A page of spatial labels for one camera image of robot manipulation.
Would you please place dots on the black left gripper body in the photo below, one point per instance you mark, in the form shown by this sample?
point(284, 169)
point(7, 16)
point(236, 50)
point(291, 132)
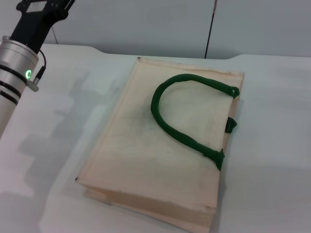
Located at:
point(31, 29)

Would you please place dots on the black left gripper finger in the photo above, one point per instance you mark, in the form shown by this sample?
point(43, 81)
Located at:
point(66, 7)

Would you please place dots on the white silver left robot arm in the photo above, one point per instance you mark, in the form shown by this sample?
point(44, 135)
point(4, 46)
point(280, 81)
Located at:
point(14, 63)

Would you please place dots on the thin dark wall strip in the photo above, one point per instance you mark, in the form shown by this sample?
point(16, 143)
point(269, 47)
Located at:
point(209, 31)

